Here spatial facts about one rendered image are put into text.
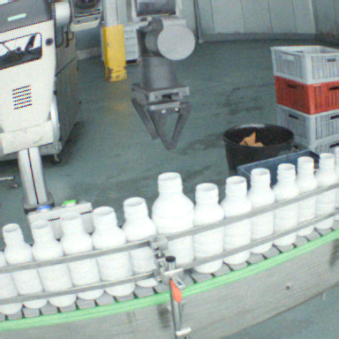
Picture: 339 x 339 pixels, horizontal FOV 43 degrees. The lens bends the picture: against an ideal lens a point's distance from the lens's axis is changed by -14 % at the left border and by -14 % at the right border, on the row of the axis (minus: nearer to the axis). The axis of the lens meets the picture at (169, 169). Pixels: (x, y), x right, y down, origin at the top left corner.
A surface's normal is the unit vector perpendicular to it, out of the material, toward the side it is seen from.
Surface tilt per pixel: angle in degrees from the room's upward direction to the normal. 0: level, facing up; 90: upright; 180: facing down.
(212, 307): 90
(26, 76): 90
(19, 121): 90
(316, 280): 90
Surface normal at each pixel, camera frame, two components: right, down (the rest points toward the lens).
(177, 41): 0.35, 0.30
